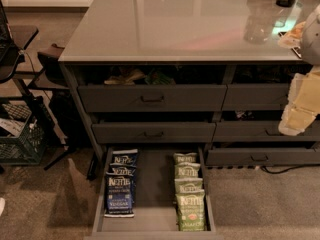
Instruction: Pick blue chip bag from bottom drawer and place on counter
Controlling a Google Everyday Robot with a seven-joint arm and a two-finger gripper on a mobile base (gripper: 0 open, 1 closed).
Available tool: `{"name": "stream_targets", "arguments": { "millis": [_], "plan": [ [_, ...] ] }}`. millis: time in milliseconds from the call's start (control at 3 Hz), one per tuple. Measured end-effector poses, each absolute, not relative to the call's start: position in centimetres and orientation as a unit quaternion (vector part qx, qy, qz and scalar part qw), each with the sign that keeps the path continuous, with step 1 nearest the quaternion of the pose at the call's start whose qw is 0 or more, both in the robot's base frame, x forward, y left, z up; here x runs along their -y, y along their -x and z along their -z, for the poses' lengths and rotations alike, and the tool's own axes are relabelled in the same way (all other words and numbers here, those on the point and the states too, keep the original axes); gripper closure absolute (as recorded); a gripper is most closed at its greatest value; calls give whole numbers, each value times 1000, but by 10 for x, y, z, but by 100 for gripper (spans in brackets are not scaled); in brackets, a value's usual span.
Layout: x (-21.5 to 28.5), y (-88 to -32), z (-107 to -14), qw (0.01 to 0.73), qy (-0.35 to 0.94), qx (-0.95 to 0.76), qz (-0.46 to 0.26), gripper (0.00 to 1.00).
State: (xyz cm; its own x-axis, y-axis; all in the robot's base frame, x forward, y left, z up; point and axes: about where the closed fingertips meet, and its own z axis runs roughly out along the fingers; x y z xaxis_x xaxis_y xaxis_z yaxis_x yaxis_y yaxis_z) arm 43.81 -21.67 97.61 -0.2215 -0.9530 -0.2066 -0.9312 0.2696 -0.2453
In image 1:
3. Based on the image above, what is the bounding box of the blue kettle chip bag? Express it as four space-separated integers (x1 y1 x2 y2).
112 149 138 165
105 173 134 218
106 163 136 199

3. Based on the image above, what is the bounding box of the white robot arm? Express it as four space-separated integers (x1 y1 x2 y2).
278 5 320 136

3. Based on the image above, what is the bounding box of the top left grey drawer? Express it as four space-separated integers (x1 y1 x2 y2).
78 84 226 112

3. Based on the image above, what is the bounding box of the green snack bag in drawer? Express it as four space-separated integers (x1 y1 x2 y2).
145 69 175 85

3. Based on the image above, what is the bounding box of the grey counter cabinet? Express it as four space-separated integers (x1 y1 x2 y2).
60 0 319 228

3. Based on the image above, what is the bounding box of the tan snack bag in drawer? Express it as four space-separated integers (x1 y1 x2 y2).
104 67 146 85

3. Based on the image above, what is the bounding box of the rear green Kettle chip bag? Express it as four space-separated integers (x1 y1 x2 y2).
173 152 197 164

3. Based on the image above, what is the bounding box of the green kettle chip bag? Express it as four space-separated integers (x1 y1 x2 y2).
176 189 205 231
175 162 200 179
174 178 204 205
173 152 197 164

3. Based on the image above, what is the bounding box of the middle left grey drawer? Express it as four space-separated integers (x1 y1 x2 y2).
92 122 216 144

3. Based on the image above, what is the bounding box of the middle right grey drawer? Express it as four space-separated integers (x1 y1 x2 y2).
213 121 320 142

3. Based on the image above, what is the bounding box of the front green Kettle chip bag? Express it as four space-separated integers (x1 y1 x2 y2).
176 189 205 231

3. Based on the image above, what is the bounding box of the open bottom left drawer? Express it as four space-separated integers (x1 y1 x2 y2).
84 144 224 240

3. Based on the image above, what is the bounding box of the top right grey drawer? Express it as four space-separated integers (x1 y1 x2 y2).
222 83 289 111

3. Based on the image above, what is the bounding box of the dark rolling stand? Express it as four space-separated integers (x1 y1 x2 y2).
0 0 78 172

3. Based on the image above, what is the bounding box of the green plastic crate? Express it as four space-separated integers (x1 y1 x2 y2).
0 97 46 165

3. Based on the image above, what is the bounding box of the black cable on floor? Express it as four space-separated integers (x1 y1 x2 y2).
260 163 320 175

